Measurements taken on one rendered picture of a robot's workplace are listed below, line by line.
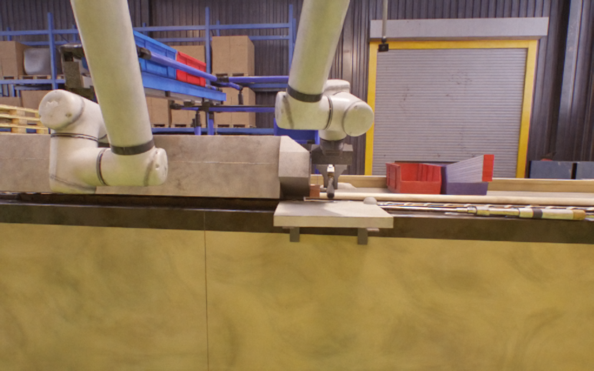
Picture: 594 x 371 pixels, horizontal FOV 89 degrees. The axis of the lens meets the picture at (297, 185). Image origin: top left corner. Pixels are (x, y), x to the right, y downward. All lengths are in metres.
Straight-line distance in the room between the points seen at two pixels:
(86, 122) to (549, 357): 1.43
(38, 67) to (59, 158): 13.32
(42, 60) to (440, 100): 13.72
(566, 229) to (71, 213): 1.54
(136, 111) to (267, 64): 11.30
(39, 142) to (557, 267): 1.69
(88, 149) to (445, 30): 11.77
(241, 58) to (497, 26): 8.31
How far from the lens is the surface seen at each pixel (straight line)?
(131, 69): 0.69
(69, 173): 0.80
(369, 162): 11.31
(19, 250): 1.44
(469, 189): 1.56
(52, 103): 0.83
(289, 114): 0.72
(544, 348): 1.30
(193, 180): 1.02
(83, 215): 1.23
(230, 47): 10.77
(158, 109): 11.32
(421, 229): 1.00
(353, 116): 0.76
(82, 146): 0.81
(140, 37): 1.17
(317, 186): 1.01
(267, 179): 0.95
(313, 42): 0.66
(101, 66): 0.68
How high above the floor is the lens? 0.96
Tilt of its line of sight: 7 degrees down
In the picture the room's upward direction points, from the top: 1 degrees clockwise
